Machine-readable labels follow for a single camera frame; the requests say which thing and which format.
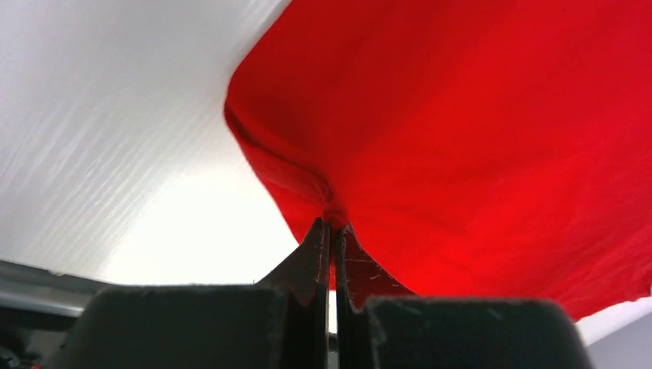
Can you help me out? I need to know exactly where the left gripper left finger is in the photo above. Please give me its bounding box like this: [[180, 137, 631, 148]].
[[48, 219, 331, 368]]

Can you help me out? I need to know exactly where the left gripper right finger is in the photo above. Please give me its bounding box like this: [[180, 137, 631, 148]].
[[334, 228, 592, 368]]

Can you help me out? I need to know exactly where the red t shirt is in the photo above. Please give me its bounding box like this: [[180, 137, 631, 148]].
[[225, 1, 651, 319]]

